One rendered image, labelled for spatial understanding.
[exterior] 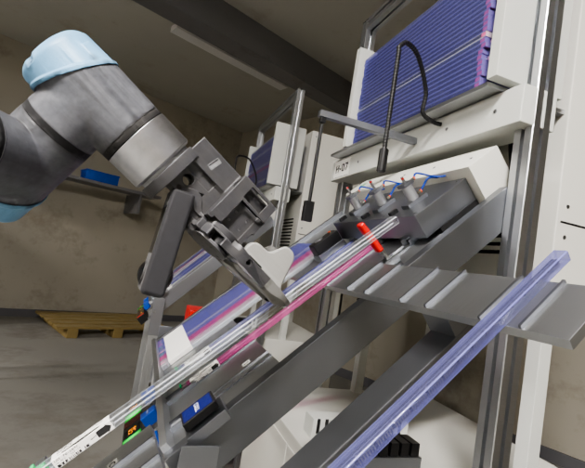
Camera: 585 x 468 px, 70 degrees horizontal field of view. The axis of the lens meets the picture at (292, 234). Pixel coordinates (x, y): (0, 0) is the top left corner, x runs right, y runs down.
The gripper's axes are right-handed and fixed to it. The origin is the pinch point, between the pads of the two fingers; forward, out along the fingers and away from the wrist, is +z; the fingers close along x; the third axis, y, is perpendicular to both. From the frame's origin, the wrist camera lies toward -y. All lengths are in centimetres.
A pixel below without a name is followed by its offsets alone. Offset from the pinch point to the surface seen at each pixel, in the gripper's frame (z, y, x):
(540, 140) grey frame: 19, 53, 0
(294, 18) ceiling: -34, 202, 233
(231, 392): 11.4, -12.1, 16.0
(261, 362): 12.8, -5.7, 17.3
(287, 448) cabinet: 44, -15, 41
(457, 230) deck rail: 19.9, 31.8, 5.3
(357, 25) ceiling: 0, 225, 210
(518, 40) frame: 5, 65, 3
